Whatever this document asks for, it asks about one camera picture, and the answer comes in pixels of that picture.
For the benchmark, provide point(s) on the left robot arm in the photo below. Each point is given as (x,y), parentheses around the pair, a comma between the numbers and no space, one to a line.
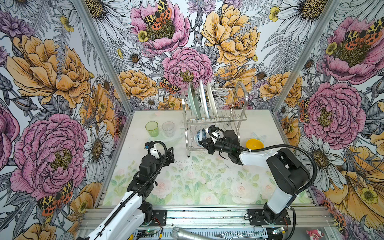
(133,210)

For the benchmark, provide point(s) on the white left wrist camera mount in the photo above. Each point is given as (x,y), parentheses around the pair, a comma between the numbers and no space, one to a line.
(153,150)

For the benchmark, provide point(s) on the left rear aluminium frame post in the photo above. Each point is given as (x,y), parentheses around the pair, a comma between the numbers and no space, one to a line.
(96,39)

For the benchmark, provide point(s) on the front aluminium rail base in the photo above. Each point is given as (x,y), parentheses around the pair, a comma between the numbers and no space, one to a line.
(233,218)

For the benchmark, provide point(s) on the teal rimmed plate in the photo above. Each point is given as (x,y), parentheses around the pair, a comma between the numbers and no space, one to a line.
(193,101)

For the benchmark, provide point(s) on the metal two-tier dish rack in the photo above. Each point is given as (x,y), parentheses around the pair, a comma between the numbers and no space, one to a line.
(230,116)

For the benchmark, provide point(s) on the pink white small toy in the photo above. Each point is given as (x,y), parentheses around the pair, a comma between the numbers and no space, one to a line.
(315,234)

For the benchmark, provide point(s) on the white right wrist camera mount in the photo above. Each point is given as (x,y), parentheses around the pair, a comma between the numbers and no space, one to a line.
(216,132)

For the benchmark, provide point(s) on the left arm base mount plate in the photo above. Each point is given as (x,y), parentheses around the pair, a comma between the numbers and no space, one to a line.
(157,217)

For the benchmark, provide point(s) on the right rear aluminium frame post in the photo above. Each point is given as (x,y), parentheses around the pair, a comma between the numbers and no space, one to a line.
(313,38)

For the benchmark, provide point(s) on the white watermelon pattern plate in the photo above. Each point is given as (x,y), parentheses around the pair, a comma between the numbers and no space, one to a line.
(203,99)

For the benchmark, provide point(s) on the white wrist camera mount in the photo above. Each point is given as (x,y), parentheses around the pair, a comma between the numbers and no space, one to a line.
(216,132)
(153,150)

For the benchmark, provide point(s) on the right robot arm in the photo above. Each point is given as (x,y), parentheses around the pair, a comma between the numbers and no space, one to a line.
(290,175)

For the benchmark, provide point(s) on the aluminium frame post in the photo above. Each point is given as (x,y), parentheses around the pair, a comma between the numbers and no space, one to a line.
(313,38)
(96,39)

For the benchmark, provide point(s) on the clear pink glass tumbler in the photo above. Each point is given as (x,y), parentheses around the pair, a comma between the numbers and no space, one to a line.
(168,129)

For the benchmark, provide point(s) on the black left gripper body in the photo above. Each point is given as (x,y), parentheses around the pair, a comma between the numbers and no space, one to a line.
(167,155)

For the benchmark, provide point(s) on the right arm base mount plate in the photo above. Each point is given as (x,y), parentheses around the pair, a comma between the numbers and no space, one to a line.
(261,217)

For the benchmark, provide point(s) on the yellow plastic bowl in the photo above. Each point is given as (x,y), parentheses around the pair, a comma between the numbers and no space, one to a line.
(254,144)

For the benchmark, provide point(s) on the metal wire tool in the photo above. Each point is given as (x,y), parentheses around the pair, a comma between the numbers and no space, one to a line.
(253,234)

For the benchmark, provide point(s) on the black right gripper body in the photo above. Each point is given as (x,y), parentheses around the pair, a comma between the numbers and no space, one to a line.
(210,145)

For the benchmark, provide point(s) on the green glass tumbler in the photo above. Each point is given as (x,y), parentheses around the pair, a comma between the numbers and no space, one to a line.
(152,128)

